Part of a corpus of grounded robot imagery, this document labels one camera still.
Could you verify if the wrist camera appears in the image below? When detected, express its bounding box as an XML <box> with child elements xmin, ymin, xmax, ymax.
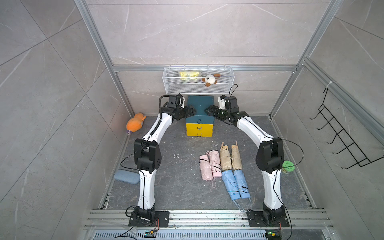
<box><xmin>218</xmin><ymin>95</ymin><xmax>238</xmax><ymax>110</ymax></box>
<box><xmin>167</xmin><ymin>94</ymin><xmax>185</xmax><ymax>109</ymax></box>

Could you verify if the pink umbrella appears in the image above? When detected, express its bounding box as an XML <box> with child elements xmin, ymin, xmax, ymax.
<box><xmin>199</xmin><ymin>155</ymin><xmax>214</xmax><ymax>181</ymax></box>
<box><xmin>209</xmin><ymin>150</ymin><xmax>222</xmax><ymax>178</ymax></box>

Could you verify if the orange plush toy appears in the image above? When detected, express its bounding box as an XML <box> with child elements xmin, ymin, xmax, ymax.
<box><xmin>126</xmin><ymin>113</ymin><xmax>146</xmax><ymax>134</ymax></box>

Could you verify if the yellow packet in basket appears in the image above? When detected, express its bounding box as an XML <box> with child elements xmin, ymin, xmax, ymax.
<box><xmin>179</xmin><ymin>71</ymin><xmax>201</xmax><ymax>81</ymax></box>

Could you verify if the beige folded umbrella right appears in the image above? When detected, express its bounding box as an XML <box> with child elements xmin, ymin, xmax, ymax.
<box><xmin>231</xmin><ymin>145</ymin><xmax>243</xmax><ymax>170</ymax></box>

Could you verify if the blue folded umbrella left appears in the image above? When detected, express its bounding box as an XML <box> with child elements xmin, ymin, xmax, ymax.
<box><xmin>222</xmin><ymin>170</ymin><xmax>241</xmax><ymax>201</ymax></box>

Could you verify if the black wall hook rack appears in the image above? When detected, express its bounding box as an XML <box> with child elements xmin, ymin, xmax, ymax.
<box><xmin>310</xmin><ymin>88</ymin><xmax>384</xmax><ymax>170</ymax></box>

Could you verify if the blue folded umbrella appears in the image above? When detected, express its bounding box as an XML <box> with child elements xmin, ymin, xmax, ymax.
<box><xmin>233</xmin><ymin>170</ymin><xmax>251</xmax><ymax>199</ymax></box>
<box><xmin>222</xmin><ymin>170</ymin><xmax>241</xmax><ymax>201</ymax></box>

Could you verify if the white wire wall basket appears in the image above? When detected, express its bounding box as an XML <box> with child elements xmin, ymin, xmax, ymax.
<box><xmin>163</xmin><ymin>66</ymin><xmax>235</xmax><ymax>95</ymax></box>

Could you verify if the blue grey sponge pad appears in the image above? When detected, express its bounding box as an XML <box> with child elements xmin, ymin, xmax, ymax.
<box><xmin>114</xmin><ymin>170</ymin><xmax>140</xmax><ymax>185</ymax></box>

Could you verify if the brown white plush dog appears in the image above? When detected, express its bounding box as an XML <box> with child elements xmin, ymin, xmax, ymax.
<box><xmin>202</xmin><ymin>74</ymin><xmax>221</xmax><ymax>88</ymax></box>

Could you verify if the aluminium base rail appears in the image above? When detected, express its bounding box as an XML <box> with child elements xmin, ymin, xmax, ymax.
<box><xmin>82</xmin><ymin>209</ymin><xmax>339</xmax><ymax>240</ymax></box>

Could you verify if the beige folded umbrella left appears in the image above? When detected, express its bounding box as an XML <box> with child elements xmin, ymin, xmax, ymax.
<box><xmin>220</xmin><ymin>142</ymin><xmax>232</xmax><ymax>172</ymax></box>

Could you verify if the beige folded umbrella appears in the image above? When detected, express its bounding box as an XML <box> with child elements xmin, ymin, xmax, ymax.
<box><xmin>231</xmin><ymin>145</ymin><xmax>243</xmax><ymax>170</ymax></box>
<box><xmin>220</xmin><ymin>142</ymin><xmax>232</xmax><ymax>172</ymax></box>

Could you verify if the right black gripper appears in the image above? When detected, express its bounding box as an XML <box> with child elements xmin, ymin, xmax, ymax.
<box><xmin>204</xmin><ymin>106</ymin><xmax>230</xmax><ymax>121</ymax></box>

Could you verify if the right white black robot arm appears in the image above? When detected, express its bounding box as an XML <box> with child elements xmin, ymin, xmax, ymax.
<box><xmin>205</xmin><ymin>92</ymin><xmax>292</xmax><ymax>227</ymax></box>

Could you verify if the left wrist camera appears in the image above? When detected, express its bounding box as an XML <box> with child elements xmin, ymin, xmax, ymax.
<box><xmin>167</xmin><ymin>94</ymin><xmax>185</xmax><ymax>109</ymax></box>

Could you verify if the green round lid container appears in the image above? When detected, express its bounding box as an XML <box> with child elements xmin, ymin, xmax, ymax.
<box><xmin>282</xmin><ymin>161</ymin><xmax>295</xmax><ymax>173</ymax></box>

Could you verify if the blue folded umbrella right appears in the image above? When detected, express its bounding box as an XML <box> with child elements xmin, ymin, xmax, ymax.
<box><xmin>233</xmin><ymin>170</ymin><xmax>251</xmax><ymax>199</ymax></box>

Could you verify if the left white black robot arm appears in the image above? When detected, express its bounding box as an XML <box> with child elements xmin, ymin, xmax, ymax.
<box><xmin>125</xmin><ymin>94</ymin><xmax>196</xmax><ymax>231</ymax></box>

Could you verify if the teal drawer cabinet yellow base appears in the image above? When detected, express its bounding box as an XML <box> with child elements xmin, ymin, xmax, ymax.
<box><xmin>186</xmin><ymin>95</ymin><xmax>215</xmax><ymax>138</ymax></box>

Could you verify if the aluminium frame profile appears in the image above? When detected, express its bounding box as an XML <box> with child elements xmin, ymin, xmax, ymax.
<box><xmin>75</xmin><ymin>1</ymin><xmax>384</xmax><ymax>143</ymax></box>

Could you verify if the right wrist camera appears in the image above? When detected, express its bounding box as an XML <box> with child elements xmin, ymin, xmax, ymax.
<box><xmin>218</xmin><ymin>95</ymin><xmax>238</xmax><ymax>110</ymax></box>

